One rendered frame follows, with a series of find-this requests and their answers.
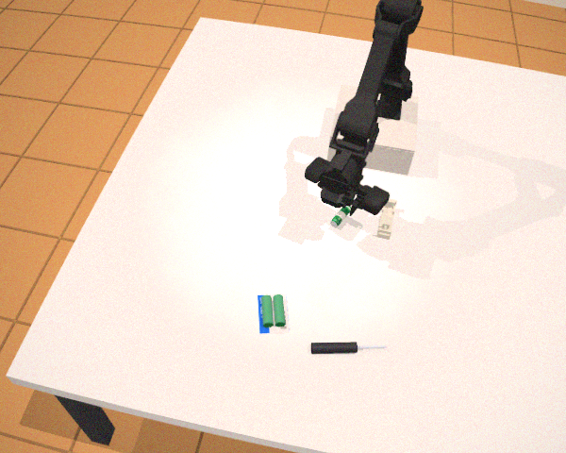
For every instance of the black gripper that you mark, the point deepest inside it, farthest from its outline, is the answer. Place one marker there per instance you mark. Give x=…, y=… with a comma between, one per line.
x=371, y=199

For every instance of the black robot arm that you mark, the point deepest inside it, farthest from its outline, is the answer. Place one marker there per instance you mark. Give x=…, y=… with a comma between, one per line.
x=385, y=73

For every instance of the green and white battery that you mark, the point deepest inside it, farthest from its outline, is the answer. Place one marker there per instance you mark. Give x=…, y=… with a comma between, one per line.
x=339, y=217

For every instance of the black-handled screwdriver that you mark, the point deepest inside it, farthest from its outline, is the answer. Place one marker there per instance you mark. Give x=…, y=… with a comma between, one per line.
x=340, y=348

